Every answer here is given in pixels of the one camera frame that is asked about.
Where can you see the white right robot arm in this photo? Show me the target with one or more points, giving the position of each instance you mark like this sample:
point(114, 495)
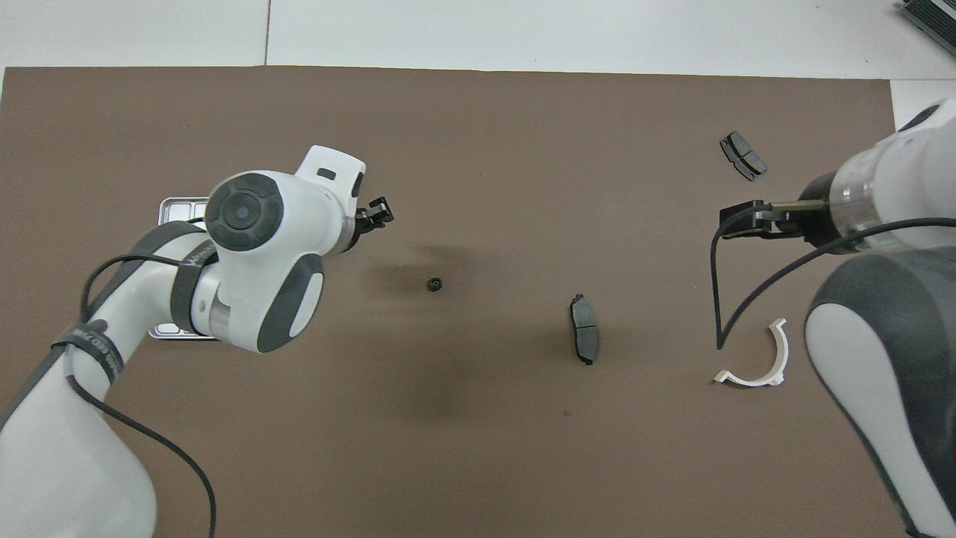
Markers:
point(911, 172)

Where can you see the brown table mat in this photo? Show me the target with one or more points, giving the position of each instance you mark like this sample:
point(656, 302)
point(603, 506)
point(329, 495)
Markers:
point(478, 149)

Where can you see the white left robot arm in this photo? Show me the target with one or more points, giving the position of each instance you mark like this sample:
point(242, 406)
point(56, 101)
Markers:
point(45, 463)

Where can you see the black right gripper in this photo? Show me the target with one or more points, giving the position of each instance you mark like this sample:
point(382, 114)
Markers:
point(818, 217)

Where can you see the white curved plastic bracket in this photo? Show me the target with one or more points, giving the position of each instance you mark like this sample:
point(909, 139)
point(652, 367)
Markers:
point(780, 351)

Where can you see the grey ribbed device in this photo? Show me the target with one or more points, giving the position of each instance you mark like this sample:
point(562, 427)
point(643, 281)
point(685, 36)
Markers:
point(933, 15)

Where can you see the single dark grey brake pad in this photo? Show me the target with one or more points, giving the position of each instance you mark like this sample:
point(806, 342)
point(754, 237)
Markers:
point(585, 329)

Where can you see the small black bearing gear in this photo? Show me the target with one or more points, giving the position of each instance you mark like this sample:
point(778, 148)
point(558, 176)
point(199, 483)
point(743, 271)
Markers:
point(434, 285)

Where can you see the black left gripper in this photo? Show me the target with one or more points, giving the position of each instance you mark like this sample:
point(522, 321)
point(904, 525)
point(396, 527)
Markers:
point(360, 226)

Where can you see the stacked dark grey brake pads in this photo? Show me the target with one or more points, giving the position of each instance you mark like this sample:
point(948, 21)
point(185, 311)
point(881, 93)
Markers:
point(743, 155)

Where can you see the grey metal tray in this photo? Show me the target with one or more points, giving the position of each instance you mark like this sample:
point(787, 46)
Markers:
point(179, 209)

